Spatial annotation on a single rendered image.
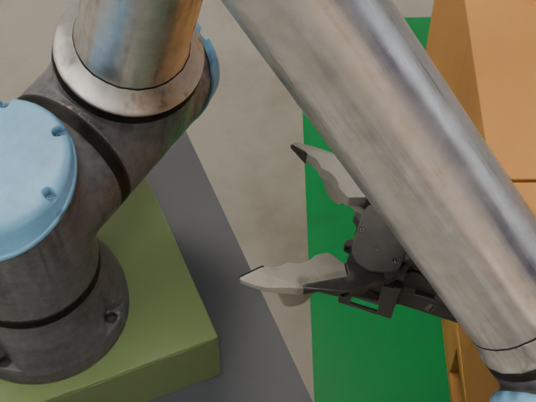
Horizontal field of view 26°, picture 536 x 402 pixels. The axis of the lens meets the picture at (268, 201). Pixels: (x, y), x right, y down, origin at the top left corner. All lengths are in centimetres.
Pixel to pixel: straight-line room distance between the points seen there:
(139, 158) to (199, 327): 22
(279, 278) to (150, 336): 31
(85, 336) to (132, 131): 23
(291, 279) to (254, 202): 138
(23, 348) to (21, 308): 7
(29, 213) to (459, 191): 46
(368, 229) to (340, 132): 32
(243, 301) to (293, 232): 94
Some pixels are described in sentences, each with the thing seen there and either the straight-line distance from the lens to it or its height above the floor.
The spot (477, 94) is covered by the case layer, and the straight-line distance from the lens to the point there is 188.
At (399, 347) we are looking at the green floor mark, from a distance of 222.
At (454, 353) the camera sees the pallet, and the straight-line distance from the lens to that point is 213.
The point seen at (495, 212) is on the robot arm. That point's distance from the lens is 76.
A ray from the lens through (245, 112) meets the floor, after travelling 251.
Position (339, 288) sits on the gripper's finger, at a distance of 100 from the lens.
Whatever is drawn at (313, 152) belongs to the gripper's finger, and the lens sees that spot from 107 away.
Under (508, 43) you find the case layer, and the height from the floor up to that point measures 54.
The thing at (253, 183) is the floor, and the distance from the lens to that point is 240.
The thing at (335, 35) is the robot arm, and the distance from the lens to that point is 69.
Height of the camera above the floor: 199
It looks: 57 degrees down
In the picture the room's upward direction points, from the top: straight up
